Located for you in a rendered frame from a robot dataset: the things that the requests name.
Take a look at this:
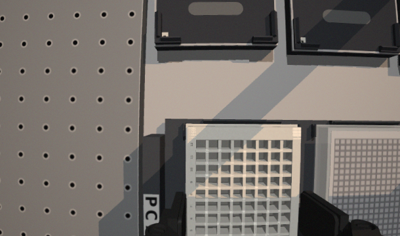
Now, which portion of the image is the grey multi-well plate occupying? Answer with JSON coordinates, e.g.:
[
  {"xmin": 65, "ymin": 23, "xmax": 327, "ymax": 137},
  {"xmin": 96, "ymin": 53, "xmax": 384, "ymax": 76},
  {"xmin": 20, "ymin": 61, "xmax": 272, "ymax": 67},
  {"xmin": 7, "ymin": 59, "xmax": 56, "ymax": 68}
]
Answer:
[{"xmin": 313, "ymin": 125, "xmax": 400, "ymax": 236}]

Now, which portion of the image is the white well plate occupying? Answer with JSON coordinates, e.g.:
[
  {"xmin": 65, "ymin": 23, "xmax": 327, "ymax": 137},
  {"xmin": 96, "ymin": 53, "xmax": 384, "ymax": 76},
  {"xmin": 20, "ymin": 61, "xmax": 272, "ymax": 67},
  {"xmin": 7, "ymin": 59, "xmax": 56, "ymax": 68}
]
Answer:
[{"xmin": 186, "ymin": 123, "xmax": 301, "ymax": 236}]

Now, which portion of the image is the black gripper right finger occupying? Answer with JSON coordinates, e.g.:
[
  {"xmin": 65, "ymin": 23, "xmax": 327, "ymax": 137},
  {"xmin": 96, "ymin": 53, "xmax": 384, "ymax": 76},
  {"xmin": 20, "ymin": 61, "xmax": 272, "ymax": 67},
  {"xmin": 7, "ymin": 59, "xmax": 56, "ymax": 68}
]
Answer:
[{"xmin": 299, "ymin": 191, "xmax": 383, "ymax": 236}]

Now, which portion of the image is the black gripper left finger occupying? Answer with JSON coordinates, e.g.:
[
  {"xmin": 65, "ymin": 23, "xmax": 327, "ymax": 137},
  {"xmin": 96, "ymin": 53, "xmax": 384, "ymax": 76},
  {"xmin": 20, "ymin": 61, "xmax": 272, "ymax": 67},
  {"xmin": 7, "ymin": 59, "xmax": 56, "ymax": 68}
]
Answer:
[{"xmin": 145, "ymin": 191, "xmax": 186, "ymax": 236}]

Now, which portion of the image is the grey perforated base plate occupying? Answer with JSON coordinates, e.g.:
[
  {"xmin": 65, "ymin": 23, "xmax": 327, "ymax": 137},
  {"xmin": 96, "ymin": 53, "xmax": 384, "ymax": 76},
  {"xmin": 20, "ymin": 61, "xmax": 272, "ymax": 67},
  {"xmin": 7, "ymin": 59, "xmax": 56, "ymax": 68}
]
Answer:
[{"xmin": 0, "ymin": 0, "xmax": 142, "ymax": 236}]

